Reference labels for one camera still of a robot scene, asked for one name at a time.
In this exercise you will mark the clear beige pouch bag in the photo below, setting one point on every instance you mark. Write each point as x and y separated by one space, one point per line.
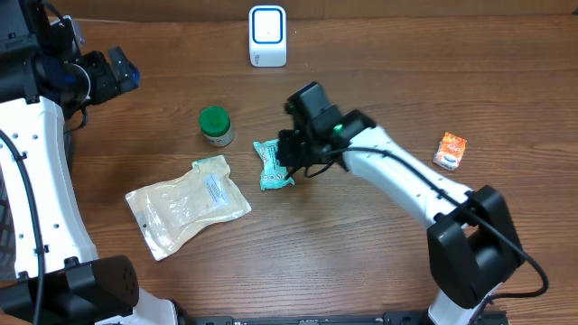
170 213

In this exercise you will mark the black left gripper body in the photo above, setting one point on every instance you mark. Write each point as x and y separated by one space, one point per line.
104 82

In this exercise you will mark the small orange juice carton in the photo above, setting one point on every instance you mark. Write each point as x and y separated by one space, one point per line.
450 151

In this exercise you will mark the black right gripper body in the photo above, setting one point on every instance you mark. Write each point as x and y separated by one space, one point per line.
301 151

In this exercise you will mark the green lid jar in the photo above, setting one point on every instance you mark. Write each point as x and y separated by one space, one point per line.
216 126

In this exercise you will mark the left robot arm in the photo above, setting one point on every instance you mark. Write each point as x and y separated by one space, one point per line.
46 79

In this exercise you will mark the white barcode scanner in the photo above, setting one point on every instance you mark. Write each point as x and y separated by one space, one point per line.
267 36

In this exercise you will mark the teal snack pack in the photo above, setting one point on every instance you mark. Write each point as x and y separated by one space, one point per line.
274 176

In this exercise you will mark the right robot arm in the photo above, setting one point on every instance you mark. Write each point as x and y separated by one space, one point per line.
472 241

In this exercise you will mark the dark plastic mesh basket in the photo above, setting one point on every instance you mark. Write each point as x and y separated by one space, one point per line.
6 225

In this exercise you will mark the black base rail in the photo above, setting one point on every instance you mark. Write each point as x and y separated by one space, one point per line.
387 318

